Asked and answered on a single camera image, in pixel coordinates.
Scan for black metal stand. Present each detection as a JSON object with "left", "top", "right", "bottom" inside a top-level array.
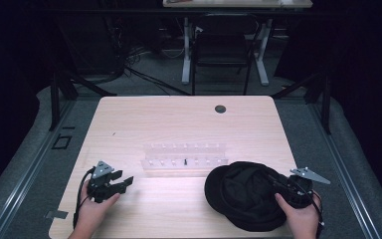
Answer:
[
  {"left": 48, "top": 68, "right": 117, "bottom": 131},
  {"left": 271, "top": 70, "right": 333, "bottom": 135}
]

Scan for person's left hand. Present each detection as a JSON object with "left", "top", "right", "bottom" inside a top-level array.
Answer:
[{"left": 75, "top": 180, "right": 121, "bottom": 234}]

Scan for black hat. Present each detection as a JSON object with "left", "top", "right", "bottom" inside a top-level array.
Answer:
[{"left": 204, "top": 160, "right": 288, "bottom": 233}]

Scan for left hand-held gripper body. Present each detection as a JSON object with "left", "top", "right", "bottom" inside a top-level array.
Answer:
[{"left": 87, "top": 160, "right": 127, "bottom": 204}]

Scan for person's right hand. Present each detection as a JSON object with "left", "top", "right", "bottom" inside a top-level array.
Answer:
[{"left": 274, "top": 190, "right": 323, "bottom": 235}]

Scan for black tape floor square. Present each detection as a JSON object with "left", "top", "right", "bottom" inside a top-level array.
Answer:
[{"left": 51, "top": 133, "right": 73, "bottom": 150}]

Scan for white-legged desk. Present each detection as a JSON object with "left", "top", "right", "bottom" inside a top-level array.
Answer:
[{"left": 162, "top": 0, "right": 314, "bottom": 88}]

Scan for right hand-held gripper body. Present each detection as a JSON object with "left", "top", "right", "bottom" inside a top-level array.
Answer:
[{"left": 276, "top": 166, "right": 331, "bottom": 210}]

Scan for clear acrylic rack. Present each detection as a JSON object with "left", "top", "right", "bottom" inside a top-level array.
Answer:
[{"left": 140, "top": 142, "right": 230, "bottom": 172}]

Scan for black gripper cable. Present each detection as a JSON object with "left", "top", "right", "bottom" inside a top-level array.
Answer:
[
  {"left": 73, "top": 166, "right": 96, "bottom": 230},
  {"left": 292, "top": 183, "right": 325, "bottom": 239}
]

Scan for grey tape strip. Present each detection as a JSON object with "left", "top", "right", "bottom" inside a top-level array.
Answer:
[{"left": 44, "top": 209, "right": 70, "bottom": 220}]

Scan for black chair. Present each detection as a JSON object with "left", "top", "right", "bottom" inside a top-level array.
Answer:
[{"left": 190, "top": 13, "right": 261, "bottom": 97}]

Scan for black floor cables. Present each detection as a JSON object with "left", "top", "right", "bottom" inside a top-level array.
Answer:
[{"left": 124, "top": 43, "right": 192, "bottom": 97}]

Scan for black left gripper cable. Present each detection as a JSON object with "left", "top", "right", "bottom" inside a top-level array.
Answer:
[{"left": 73, "top": 166, "right": 96, "bottom": 230}]

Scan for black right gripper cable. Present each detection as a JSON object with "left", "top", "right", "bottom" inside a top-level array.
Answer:
[{"left": 292, "top": 183, "right": 325, "bottom": 239}]

